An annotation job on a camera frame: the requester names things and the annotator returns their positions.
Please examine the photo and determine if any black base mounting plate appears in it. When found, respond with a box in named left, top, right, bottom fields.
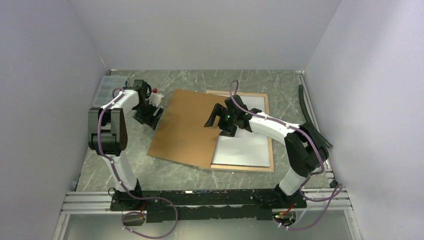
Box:
left=110, top=188, right=307, bottom=223

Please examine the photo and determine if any black corrugated hose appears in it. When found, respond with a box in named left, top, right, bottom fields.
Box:
left=298, top=84, right=314, bottom=125

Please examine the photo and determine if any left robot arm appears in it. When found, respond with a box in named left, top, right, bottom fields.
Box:
left=88, top=79, right=165, bottom=210

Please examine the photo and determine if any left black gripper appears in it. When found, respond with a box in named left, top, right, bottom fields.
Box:
left=133, top=100, right=164, bottom=131

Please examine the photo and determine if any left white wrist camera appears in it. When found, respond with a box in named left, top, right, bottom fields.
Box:
left=148, top=88, right=166, bottom=107

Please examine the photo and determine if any aluminium rail frame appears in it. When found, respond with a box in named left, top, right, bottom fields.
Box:
left=53, top=188, right=363, bottom=240

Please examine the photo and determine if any wooden picture frame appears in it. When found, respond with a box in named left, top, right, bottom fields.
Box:
left=205, top=90, right=275, bottom=173

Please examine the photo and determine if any printed photo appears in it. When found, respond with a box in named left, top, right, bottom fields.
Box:
left=211, top=96, right=272, bottom=168

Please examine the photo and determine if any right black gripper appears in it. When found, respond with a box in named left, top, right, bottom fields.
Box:
left=204, top=103, right=238, bottom=137

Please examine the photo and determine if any brown backing board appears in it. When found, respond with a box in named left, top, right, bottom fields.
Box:
left=147, top=89, right=226, bottom=169

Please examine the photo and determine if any clear plastic organizer box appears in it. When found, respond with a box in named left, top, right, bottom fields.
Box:
left=91, top=75, right=127, bottom=108

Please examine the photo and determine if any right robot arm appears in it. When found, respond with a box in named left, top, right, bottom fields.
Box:
left=204, top=94, right=329, bottom=208

